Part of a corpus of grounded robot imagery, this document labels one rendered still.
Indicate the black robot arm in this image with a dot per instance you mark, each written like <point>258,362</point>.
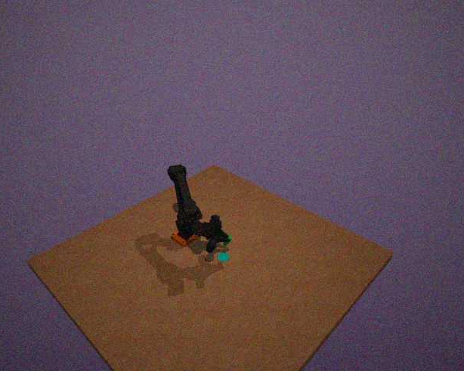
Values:
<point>187,220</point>

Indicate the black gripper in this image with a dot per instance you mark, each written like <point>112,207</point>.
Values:
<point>219,236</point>

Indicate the green post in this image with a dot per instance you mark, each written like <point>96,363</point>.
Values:
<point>226,243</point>

